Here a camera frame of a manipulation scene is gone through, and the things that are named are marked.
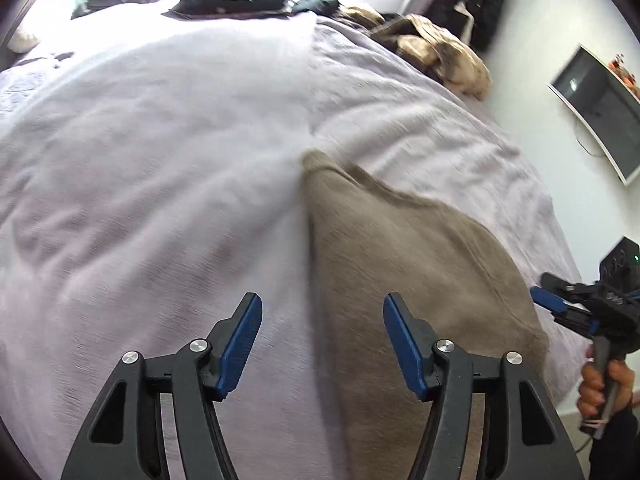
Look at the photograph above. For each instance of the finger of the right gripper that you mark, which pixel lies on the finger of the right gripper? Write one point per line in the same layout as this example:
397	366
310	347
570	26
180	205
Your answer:
574	293
578	320

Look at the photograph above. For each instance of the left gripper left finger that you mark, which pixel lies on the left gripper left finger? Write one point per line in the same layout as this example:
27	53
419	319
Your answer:
122	435

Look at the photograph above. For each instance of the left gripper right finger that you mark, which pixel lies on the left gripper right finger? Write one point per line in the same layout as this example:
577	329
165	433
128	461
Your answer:
523	436

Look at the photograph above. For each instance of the brown knit sweater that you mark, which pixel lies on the brown knit sweater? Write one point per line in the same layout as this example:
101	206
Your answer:
371	240

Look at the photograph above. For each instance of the beige striped clothes pile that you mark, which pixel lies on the beige striped clothes pile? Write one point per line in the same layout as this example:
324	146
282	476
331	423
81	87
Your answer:
429	48

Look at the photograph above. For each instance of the black clothes pile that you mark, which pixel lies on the black clothes pile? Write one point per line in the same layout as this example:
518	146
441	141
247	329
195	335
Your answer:
206	9

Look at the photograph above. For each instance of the lavender bed cover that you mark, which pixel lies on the lavender bed cover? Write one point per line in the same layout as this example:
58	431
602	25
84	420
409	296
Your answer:
158	179

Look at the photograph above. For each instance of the hanging dark coats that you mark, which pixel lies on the hanging dark coats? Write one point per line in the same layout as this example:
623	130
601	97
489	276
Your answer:
474	22

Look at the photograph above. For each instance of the white round pillow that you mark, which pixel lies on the white round pillow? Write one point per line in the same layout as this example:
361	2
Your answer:
43	19

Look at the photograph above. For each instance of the wall mounted television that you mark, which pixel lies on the wall mounted television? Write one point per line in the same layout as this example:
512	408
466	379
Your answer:
603	103

